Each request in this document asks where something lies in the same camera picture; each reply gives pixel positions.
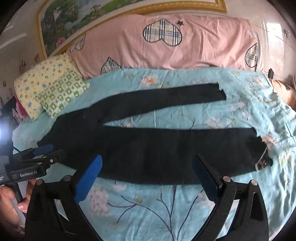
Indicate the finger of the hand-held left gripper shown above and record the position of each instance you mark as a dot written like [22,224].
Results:
[51,159]
[44,149]

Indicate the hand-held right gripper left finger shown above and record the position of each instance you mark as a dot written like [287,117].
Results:
[90,177]

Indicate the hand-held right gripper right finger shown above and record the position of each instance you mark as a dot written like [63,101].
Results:
[205,178]

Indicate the black pants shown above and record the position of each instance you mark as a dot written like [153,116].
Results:
[150,150]

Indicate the person's left hand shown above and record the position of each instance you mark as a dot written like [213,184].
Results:
[8,197]

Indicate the red cloth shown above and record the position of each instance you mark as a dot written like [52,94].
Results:
[22,112]

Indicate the blue floral bedsheet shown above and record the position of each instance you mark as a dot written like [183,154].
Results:
[161,208]

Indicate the green checkered pillow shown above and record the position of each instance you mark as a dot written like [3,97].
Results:
[62,92]

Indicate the yellow floral pillow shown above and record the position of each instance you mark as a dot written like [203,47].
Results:
[34,81]

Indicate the tan fuzzy object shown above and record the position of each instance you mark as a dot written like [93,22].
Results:
[285,92]

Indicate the gold framed landscape painting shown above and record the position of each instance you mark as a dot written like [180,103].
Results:
[69,23]

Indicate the pink quilt with plaid hearts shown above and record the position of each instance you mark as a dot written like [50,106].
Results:
[208,46]

